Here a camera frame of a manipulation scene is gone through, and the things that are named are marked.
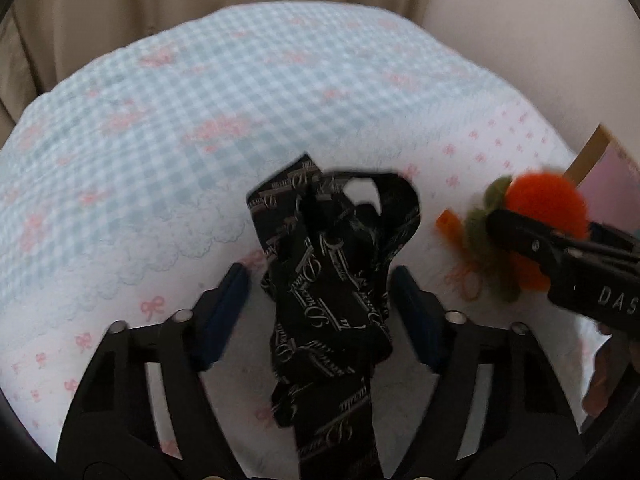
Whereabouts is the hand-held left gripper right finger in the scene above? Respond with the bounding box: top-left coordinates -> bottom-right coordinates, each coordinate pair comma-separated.
385,265 -> 587,480

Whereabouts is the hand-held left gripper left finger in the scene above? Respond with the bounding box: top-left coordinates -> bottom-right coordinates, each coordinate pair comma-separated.
55,262 -> 253,480

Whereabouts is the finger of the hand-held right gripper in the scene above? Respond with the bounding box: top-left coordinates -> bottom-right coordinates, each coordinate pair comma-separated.
485,208 -> 592,287
586,223 -> 640,254

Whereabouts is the orange plush pompom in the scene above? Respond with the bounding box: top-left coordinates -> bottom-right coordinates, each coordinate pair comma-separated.
434,172 -> 591,304

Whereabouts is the pink cardboard box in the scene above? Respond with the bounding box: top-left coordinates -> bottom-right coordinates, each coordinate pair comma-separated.
564,122 -> 640,202

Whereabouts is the black printed strap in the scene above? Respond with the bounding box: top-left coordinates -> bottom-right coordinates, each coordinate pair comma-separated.
244,152 -> 424,480

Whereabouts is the person's right hand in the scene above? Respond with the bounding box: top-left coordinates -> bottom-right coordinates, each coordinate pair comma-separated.
581,324 -> 632,419

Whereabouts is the checkered blue pink blanket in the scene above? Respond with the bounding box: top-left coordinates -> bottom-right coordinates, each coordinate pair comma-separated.
0,0 -> 603,480

